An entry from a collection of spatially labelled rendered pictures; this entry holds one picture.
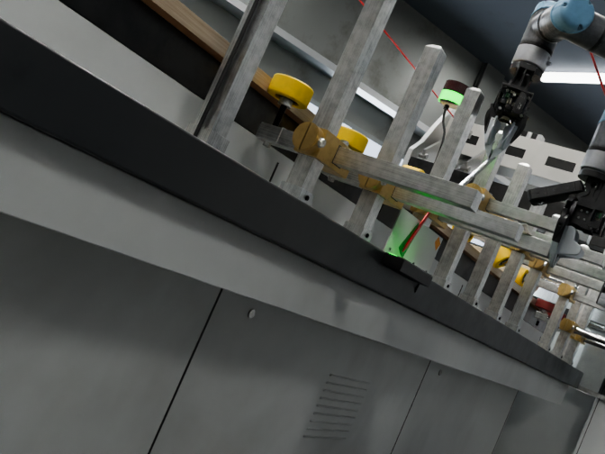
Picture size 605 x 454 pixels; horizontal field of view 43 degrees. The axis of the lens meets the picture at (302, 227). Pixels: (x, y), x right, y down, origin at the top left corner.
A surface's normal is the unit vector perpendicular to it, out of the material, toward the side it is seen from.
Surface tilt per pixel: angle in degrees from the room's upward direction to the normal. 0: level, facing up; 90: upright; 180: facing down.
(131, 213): 90
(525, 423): 90
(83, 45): 90
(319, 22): 90
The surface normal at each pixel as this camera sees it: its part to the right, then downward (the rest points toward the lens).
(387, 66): 0.53, 0.18
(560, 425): -0.47, -0.26
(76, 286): 0.78, 0.31
